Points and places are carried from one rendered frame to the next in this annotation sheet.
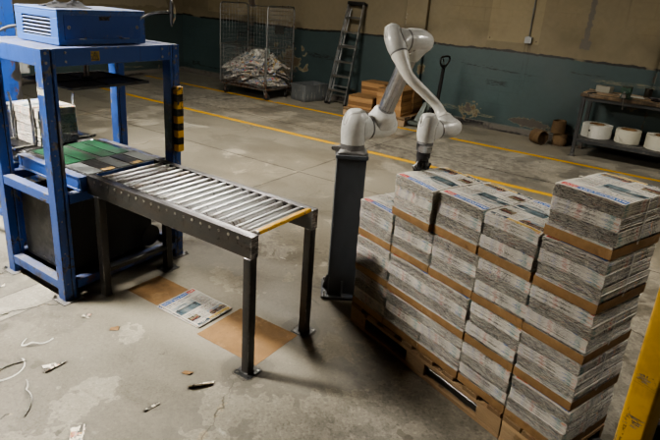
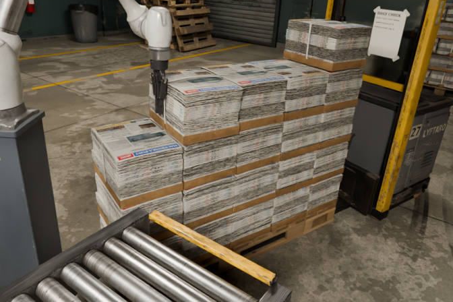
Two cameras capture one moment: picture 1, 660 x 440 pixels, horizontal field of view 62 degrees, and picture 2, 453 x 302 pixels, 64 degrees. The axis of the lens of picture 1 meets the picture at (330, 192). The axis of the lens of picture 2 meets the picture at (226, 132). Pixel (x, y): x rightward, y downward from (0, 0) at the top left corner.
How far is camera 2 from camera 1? 2.83 m
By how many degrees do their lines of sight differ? 82
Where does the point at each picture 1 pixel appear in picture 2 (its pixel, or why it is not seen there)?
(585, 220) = (353, 47)
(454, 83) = not seen: outside the picture
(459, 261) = (266, 139)
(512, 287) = (309, 126)
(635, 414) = (406, 133)
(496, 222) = (299, 83)
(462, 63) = not seen: outside the picture
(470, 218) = (275, 94)
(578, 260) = (350, 77)
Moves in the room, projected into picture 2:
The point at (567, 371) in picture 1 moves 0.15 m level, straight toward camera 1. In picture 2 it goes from (343, 151) to (368, 158)
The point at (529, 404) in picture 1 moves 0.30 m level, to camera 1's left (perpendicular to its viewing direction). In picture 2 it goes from (321, 192) to (331, 221)
